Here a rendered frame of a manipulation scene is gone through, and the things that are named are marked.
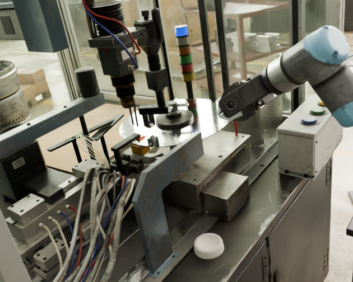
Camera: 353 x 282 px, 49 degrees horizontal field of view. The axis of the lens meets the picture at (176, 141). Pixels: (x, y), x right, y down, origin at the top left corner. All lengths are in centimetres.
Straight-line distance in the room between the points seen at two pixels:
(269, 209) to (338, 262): 99
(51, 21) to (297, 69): 56
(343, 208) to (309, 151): 122
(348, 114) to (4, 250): 63
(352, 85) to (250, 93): 20
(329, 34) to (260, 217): 50
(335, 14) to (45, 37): 83
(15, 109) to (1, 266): 99
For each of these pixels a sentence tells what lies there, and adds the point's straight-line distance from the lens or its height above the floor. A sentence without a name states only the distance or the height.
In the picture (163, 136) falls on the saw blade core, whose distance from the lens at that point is 105.
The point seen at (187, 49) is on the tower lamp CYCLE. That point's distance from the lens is 136.
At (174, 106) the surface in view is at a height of 100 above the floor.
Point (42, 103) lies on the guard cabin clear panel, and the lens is 211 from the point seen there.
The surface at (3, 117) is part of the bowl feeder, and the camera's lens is 150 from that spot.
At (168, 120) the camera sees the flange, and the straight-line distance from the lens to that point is 111.
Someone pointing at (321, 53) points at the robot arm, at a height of 119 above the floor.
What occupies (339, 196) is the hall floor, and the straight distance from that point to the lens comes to 242.
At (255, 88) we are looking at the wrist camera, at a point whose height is 110.
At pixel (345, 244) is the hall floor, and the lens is 211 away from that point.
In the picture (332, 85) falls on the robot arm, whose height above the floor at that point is 112.
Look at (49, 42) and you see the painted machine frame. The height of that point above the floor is 124.
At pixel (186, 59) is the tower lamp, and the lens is 137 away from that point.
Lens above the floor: 140
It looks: 26 degrees down
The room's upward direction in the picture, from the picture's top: 10 degrees counter-clockwise
